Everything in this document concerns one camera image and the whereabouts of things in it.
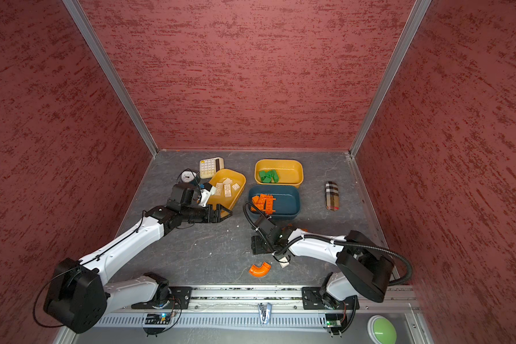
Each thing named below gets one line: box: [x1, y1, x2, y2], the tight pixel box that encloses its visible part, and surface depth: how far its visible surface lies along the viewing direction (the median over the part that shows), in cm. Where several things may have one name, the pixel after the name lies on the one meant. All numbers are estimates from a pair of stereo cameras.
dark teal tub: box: [248, 184, 301, 220], surface depth 102 cm
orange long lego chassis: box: [262, 194, 277, 215], surface depth 100 cm
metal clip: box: [258, 302, 273, 325], surface depth 72 cm
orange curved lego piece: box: [248, 261, 272, 278], surface depth 82 cm
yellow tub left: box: [207, 168, 247, 211], surface depth 105 cm
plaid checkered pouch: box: [324, 180, 341, 212], surface depth 101 cm
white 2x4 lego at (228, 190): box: [224, 183, 232, 198], surface depth 105 cm
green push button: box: [366, 314, 398, 344], surface depth 69 cm
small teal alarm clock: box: [180, 170, 200, 186], surface depth 106 cm
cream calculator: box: [199, 156, 226, 180], surface depth 115 cm
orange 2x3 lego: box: [258, 193, 267, 207], surface depth 102 cm
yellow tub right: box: [253, 158, 304, 189], surface depth 112 cm
